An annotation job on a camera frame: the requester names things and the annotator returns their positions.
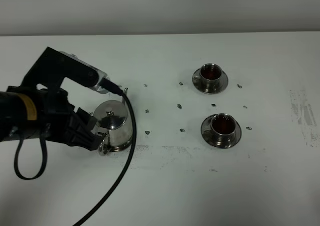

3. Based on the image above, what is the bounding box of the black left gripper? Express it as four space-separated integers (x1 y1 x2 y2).
37 88 103 151

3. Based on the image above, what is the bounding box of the stainless steel teapot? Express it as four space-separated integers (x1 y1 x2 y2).
93 99 133 156

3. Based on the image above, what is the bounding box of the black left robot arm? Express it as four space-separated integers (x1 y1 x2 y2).
0 86 103 151

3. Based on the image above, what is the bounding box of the steel teapot saucer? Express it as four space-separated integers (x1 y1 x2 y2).
104 137 133 152

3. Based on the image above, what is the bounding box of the near stainless steel saucer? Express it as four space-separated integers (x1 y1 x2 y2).
203 120 242 149

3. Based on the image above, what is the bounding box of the stainless steel saucer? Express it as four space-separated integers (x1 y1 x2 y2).
203 120 242 149
192 69 229 94

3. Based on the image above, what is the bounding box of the far stainless steel teacup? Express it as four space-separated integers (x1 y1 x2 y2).
192 63 223 89

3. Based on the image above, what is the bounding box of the stainless steel teacup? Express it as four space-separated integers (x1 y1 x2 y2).
192 63 223 89
201 113 236 142

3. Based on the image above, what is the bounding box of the near stainless steel teacup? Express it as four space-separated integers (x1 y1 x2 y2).
201 113 236 142

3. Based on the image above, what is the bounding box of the far stainless steel saucer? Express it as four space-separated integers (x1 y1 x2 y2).
192 69 229 94

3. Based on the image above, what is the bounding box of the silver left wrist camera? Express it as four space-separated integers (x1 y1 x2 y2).
21 46 108 94

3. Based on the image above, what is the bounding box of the black left camera cable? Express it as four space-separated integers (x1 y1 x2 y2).
13 77 137 226

